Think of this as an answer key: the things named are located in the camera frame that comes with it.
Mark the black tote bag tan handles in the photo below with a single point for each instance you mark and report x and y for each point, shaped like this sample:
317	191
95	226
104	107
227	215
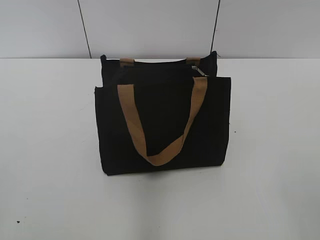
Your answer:
162	116

